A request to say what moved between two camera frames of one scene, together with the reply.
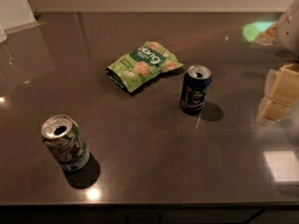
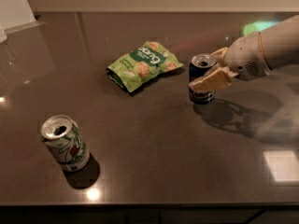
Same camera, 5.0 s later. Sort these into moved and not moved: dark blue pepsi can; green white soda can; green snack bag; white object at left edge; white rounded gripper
Moved: dark blue pepsi can; white rounded gripper
Not moved: white object at left edge; green snack bag; green white soda can
